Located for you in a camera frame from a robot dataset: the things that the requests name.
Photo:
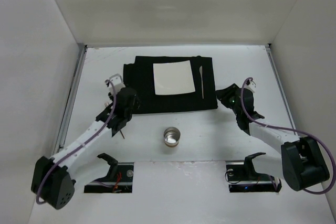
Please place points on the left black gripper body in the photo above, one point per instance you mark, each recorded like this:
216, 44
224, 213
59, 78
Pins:
115, 122

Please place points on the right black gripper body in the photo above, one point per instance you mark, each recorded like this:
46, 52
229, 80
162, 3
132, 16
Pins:
226, 94

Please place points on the copper fork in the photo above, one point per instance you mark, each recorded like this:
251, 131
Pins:
121, 133

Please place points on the black cloth placemat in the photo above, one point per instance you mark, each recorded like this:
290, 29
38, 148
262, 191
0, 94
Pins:
139, 76

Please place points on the silver knife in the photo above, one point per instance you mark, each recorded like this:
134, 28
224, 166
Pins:
201, 77

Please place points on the square white plate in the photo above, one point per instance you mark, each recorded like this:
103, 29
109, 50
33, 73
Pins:
173, 78

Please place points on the steel cup with brown band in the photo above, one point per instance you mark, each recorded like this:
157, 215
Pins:
171, 136

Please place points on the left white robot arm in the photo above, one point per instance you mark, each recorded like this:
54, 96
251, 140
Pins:
56, 179

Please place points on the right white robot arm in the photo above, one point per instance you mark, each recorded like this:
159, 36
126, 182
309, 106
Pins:
301, 163

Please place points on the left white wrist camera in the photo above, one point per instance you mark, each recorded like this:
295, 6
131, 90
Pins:
115, 83

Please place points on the right aluminium table rail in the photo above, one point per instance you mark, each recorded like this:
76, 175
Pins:
282, 92

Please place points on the aluminium table rail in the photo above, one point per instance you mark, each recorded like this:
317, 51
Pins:
282, 92
66, 116

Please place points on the left aluminium table rail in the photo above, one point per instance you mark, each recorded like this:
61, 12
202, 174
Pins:
66, 116

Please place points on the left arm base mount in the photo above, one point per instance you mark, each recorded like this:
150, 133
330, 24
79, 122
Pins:
118, 179

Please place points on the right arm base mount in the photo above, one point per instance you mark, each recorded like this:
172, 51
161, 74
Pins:
242, 177

